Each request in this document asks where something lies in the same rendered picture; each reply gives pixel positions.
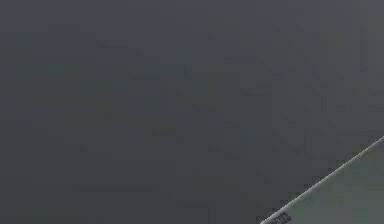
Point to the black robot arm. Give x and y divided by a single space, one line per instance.
281 219

